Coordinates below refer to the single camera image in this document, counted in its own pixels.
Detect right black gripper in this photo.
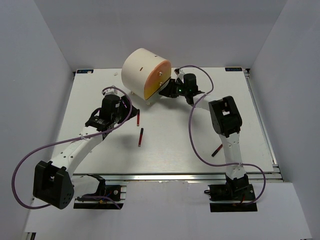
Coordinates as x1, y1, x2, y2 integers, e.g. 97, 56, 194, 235
160, 78, 189, 98

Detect orange top drawer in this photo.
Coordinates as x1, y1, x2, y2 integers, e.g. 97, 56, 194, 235
145, 60, 171, 87

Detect yellow drawer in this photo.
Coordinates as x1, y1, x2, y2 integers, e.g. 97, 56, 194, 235
143, 81, 164, 100

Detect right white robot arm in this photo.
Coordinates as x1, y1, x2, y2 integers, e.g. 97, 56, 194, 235
159, 73, 248, 200

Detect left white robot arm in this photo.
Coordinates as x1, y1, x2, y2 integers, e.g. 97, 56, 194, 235
33, 94, 138, 210

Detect red lip gloss centre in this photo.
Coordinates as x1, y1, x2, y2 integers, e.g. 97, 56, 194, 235
136, 110, 140, 127

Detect red lip gloss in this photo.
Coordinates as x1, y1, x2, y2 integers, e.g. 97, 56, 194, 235
138, 127, 144, 147
136, 110, 140, 127
211, 144, 223, 157

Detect white cylindrical drawer organizer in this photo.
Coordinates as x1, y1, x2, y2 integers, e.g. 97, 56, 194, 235
121, 48, 171, 102

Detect red lip gloss lower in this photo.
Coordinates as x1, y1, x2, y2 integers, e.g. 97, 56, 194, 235
138, 127, 144, 147

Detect blue label left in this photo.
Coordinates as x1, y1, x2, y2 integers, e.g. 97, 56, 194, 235
76, 69, 94, 74

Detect blue label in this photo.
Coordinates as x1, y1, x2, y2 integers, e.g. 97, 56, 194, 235
76, 69, 94, 74
224, 67, 243, 72

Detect blue label right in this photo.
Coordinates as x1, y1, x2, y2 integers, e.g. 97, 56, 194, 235
224, 67, 243, 72

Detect red lip gloss right front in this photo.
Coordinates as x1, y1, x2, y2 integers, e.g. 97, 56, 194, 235
211, 144, 223, 157

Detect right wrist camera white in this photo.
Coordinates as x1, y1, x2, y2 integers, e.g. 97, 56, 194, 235
174, 68, 185, 82

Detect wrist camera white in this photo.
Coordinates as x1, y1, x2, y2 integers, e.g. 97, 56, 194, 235
174, 68, 185, 82
101, 85, 118, 96

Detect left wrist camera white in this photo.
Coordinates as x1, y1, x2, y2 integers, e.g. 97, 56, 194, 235
101, 85, 118, 96

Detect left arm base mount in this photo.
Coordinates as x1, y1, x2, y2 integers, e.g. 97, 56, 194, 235
71, 174, 127, 210

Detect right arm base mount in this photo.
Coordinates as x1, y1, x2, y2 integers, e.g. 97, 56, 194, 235
204, 174, 258, 213

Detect aluminium table frame rail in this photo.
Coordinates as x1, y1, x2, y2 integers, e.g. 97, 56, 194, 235
44, 67, 285, 182

